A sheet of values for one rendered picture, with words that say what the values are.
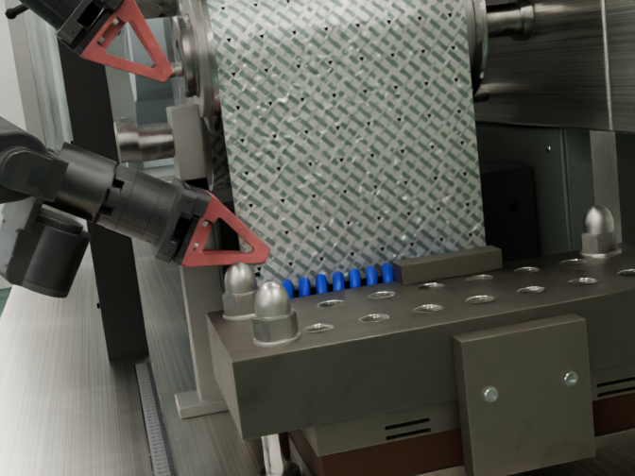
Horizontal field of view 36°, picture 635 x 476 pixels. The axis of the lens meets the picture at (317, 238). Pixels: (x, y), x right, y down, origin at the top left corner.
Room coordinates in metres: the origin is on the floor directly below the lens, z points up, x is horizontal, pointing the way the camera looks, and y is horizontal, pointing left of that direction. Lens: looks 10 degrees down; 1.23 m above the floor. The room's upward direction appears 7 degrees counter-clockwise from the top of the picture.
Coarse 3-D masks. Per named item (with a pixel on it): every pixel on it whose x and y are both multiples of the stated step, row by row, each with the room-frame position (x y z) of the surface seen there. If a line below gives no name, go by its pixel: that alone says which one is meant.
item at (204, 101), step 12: (192, 0) 0.90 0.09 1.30; (468, 0) 0.94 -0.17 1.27; (192, 12) 0.89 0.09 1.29; (468, 12) 0.93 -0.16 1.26; (192, 24) 0.90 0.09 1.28; (468, 24) 0.93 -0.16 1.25; (204, 36) 0.88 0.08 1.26; (468, 36) 0.93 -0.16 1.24; (204, 48) 0.88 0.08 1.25; (204, 60) 0.88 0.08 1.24; (204, 72) 0.88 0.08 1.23; (204, 84) 0.89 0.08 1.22; (204, 96) 0.89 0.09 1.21; (204, 108) 0.90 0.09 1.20
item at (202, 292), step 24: (168, 120) 0.97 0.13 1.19; (192, 120) 0.94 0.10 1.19; (144, 144) 0.94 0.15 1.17; (168, 144) 0.95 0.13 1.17; (192, 144) 0.94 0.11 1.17; (192, 168) 0.94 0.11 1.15; (192, 288) 0.95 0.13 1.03; (216, 288) 0.95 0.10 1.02; (192, 312) 0.95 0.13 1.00; (192, 336) 0.95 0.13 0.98; (216, 384) 0.95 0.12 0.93; (192, 408) 0.94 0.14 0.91; (216, 408) 0.94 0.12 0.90
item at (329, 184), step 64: (256, 128) 0.88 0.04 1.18; (320, 128) 0.89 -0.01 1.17; (384, 128) 0.91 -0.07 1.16; (448, 128) 0.92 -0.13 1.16; (256, 192) 0.88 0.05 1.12; (320, 192) 0.89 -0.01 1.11; (384, 192) 0.91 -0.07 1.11; (448, 192) 0.92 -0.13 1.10; (320, 256) 0.89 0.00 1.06; (384, 256) 0.90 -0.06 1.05
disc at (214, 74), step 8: (200, 0) 0.88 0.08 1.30; (200, 8) 0.89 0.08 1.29; (208, 16) 0.87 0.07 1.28; (208, 24) 0.87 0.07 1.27; (208, 32) 0.87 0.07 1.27; (208, 40) 0.87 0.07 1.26; (208, 48) 0.87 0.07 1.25; (208, 56) 0.88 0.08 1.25; (216, 64) 0.87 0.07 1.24; (216, 72) 0.87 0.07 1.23; (216, 80) 0.87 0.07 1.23; (216, 88) 0.87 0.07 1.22; (216, 96) 0.88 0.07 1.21; (216, 104) 0.88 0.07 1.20; (216, 112) 0.89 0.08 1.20; (208, 120) 0.94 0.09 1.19; (216, 120) 0.89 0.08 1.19; (208, 128) 0.95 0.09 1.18; (216, 128) 0.91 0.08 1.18
